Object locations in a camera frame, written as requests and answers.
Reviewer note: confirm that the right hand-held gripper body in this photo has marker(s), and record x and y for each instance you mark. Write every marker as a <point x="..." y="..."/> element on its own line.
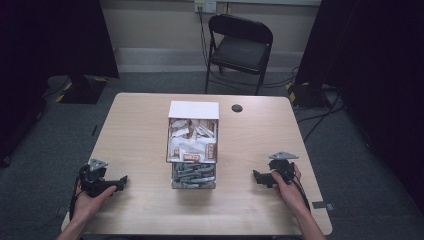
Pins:
<point x="281" y="166"/>

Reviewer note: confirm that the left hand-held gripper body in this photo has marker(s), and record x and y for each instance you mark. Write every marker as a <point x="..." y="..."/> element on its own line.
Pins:
<point x="94" y="181"/>

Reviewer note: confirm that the person's left hand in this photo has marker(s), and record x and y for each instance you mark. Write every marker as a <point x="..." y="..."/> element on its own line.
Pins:
<point x="87" y="204"/>

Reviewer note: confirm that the person's right hand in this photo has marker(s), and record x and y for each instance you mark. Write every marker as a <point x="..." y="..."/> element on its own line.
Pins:
<point x="290" y="191"/>

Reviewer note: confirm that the small black tape piece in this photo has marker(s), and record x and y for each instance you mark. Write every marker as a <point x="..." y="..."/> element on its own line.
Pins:
<point x="94" y="130"/>

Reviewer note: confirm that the clear drawer with grey packets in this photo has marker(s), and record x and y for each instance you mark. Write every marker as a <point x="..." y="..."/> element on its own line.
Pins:
<point x="173" y="181"/>

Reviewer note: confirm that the grey tape strip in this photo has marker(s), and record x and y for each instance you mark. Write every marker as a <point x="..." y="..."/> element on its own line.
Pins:
<point x="321" y="205"/>

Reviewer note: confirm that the clear drawer with white packets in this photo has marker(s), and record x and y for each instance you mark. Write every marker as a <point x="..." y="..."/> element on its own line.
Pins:
<point x="168" y="143"/>

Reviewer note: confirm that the pile of grey packets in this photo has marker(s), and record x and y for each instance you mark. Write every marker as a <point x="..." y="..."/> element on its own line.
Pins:
<point x="194" y="175"/>

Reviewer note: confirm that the black stand base yellow tape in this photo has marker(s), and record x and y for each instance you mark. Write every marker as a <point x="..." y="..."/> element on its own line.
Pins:
<point x="306" y="95"/>
<point x="85" y="89"/>

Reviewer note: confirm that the pile of white brown packets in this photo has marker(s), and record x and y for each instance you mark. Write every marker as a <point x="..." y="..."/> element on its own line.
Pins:
<point x="190" y="141"/>

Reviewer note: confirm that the white drawer cabinet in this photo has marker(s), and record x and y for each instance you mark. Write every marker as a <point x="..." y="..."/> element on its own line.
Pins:
<point x="193" y="110"/>

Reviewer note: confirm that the black folding chair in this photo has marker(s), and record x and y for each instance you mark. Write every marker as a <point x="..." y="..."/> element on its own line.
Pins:
<point x="240" y="51"/>

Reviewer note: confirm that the black curtain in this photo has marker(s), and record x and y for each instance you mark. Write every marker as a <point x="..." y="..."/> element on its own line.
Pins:
<point x="50" y="36"/>
<point x="373" y="50"/>

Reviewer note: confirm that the white wall socket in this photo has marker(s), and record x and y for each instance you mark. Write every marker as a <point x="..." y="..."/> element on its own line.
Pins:
<point x="205" y="5"/>

